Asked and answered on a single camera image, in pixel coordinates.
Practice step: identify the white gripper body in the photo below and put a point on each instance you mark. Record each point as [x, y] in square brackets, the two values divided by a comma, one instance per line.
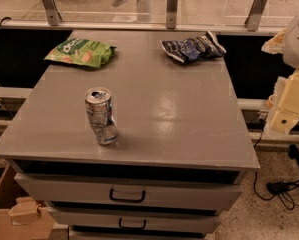
[298, 43]

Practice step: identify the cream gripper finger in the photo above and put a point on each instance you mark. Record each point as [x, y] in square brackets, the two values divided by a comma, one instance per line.
[284, 112]

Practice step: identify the crushed silver redbull can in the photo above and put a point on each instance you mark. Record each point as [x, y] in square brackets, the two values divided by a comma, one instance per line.
[99, 112]

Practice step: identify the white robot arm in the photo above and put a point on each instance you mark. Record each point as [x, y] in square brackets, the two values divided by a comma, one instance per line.
[291, 45]

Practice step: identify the dark blue chip bag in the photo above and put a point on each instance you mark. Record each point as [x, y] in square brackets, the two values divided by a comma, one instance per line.
[192, 49]

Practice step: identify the green rice chip bag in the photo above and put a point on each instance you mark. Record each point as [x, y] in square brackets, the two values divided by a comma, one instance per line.
[82, 52]

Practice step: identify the grey drawer cabinet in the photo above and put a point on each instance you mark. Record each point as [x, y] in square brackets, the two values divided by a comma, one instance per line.
[181, 138]

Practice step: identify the cardboard box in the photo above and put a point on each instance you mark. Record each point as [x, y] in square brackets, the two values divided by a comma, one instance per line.
[21, 217]

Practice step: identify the right metal bracket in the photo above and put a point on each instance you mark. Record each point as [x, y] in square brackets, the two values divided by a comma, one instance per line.
[252, 22]

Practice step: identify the metal bracket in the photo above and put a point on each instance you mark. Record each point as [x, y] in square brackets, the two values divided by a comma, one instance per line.
[53, 17]
[171, 13]
[252, 22]

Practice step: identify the black power adapter with cable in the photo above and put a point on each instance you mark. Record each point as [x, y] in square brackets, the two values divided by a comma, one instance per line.
[280, 190]

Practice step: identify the middle metal bracket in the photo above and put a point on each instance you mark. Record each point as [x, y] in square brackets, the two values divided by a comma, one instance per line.
[171, 13]

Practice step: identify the top drawer black handle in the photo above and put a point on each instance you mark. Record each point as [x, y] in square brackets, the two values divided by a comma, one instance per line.
[125, 197]

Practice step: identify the drawer black handle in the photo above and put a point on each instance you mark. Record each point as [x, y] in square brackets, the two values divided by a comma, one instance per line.
[132, 224]
[125, 197]

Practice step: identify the left metal bracket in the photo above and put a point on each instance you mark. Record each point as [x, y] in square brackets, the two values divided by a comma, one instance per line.
[53, 17]

